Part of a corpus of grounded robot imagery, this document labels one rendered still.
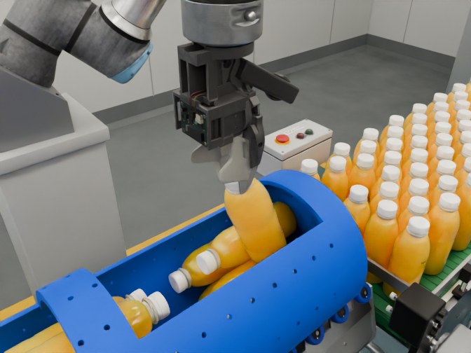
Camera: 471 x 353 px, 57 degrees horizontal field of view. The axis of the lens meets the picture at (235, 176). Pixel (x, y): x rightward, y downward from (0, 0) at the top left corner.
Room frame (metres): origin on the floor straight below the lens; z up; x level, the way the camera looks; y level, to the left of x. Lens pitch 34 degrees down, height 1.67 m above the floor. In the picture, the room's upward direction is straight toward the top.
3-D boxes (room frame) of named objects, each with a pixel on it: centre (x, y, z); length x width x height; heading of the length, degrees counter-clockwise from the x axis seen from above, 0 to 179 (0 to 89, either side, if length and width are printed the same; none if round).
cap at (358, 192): (0.78, -0.28, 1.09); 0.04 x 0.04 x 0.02
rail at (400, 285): (0.74, -0.25, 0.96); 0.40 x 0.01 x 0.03; 40
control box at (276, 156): (1.04, -0.16, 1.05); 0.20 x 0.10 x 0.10; 130
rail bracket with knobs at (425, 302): (0.56, -0.36, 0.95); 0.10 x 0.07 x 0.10; 40
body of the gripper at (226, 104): (0.49, 0.02, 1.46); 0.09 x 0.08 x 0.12; 130
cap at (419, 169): (0.87, -0.44, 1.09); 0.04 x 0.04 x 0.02
